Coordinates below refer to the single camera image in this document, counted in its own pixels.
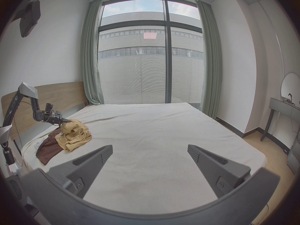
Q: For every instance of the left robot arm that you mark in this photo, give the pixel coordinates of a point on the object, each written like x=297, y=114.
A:
x=28, y=90

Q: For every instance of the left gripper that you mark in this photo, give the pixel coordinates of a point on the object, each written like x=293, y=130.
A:
x=57, y=118

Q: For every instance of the brown shorts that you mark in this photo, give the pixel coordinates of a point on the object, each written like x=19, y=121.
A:
x=48, y=149

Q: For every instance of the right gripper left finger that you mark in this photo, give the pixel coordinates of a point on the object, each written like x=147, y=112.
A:
x=89, y=165

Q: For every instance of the grey-green curtain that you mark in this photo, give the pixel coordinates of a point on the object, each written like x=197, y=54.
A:
x=211, y=67
x=90, y=55

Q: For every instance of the round white mirror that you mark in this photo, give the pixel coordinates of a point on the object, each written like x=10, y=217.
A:
x=291, y=84

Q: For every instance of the bed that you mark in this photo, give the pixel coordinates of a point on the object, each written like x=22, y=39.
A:
x=152, y=130

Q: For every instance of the grey dressing table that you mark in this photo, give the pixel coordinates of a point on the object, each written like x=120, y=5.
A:
x=281, y=106

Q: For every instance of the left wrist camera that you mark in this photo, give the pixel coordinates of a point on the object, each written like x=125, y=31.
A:
x=49, y=108

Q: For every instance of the tan shorts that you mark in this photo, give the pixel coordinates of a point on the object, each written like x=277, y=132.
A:
x=77, y=135

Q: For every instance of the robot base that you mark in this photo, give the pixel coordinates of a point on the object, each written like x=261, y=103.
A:
x=15, y=189

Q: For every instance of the window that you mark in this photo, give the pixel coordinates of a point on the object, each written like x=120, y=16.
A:
x=167, y=67

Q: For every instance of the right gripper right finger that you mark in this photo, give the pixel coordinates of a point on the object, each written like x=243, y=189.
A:
x=213, y=170

